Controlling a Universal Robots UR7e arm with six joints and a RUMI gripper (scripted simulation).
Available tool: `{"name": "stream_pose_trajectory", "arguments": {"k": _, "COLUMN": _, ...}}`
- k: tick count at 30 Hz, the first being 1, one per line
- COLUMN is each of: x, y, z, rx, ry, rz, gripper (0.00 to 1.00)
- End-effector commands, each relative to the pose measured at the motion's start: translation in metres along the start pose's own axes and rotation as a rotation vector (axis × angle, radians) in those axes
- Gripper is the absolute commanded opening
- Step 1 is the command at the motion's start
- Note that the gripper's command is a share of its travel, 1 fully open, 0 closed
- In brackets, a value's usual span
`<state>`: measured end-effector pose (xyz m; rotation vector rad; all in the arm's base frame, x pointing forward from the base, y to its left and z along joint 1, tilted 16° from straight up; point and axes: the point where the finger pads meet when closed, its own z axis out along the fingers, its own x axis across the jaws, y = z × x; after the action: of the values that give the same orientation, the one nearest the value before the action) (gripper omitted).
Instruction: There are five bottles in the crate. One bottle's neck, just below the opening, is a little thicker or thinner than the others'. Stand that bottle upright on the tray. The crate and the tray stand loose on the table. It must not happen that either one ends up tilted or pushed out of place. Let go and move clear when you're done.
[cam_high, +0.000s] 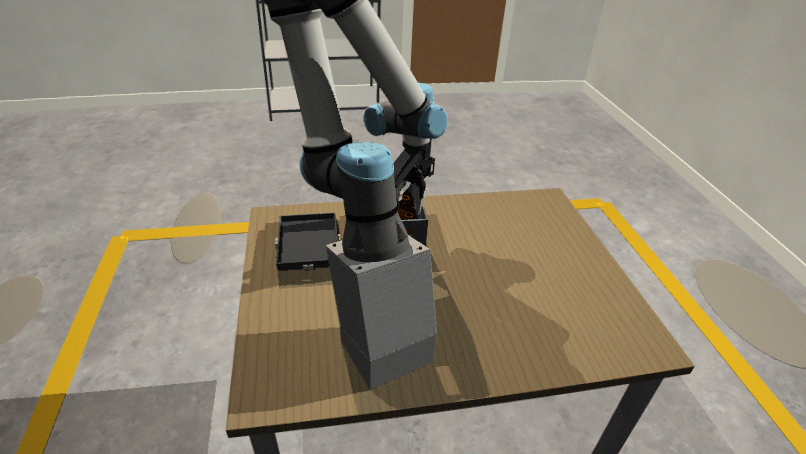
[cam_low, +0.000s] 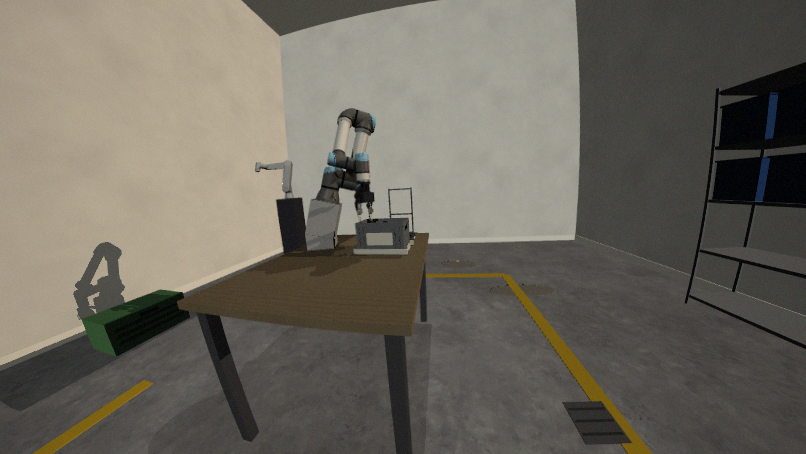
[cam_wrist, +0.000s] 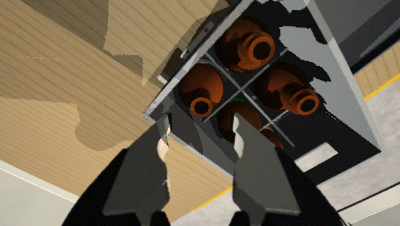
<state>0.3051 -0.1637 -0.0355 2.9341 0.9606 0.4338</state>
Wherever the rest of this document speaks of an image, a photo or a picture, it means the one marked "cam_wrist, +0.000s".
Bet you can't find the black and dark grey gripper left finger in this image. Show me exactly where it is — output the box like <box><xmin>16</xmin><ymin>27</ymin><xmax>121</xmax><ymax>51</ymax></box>
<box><xmin>61</xmin><ymin>112</ymin><xmax>172</xmax><ymax>226</ymax></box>

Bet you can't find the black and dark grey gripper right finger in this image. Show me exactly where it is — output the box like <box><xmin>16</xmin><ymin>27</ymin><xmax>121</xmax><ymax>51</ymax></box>
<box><xmin>231</xmin><ymin>111</ymin><xmax>344</xmax><ymax>226</ymax></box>

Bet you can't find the black divided crate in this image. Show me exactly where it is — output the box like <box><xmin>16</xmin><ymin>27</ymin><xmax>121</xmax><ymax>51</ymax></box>
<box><xmin>141</xmin><ymin>0</ymin><xmax>387</xmax><ymax>187</ymax></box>

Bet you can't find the brown glass bottle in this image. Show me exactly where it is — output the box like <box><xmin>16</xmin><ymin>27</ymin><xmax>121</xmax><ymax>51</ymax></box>
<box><xmin>260</xmin><ymin>125</ymin><xmax>284</xmax><ymax>150</ymax></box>
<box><xmin>216</xmin><ymin>92</ymin><xmax>260</xmax><ymax>144</ymax></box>
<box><xmin>178</xmin><ymin>58</ymin><xmax>225</xmax><ymax>117</ymax></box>
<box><xmin>247</xmin><ymin>59</ymin><xmax>319</xmax><ymax>115</ymax></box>

